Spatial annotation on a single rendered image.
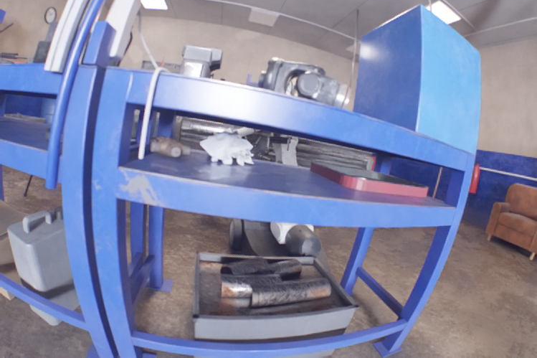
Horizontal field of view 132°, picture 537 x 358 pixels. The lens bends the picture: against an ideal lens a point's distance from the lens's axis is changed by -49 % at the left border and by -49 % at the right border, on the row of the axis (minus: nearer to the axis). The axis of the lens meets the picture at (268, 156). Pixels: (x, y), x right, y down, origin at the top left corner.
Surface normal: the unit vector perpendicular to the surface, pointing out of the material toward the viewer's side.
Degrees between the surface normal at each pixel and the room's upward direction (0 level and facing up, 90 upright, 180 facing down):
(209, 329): 90
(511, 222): 90
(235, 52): 90
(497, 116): 90
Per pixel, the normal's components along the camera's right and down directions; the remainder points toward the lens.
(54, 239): 0.98, 0.18
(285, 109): 0.20, 0.12
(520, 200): -0.99, -0.01
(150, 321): 0.18, -0.98
